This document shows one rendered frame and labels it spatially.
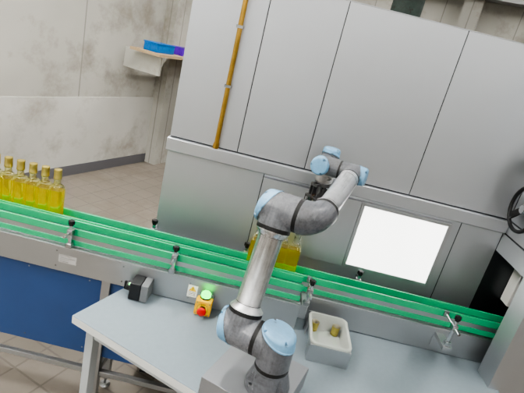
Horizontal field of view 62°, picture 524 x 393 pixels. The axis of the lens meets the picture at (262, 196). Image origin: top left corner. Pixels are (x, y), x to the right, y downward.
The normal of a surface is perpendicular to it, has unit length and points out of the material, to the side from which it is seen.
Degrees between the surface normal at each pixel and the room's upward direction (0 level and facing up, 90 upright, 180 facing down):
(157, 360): 0
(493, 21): 90
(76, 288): 90
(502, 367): 90
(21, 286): 90
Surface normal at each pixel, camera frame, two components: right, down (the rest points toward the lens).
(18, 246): -0.07, 0.32
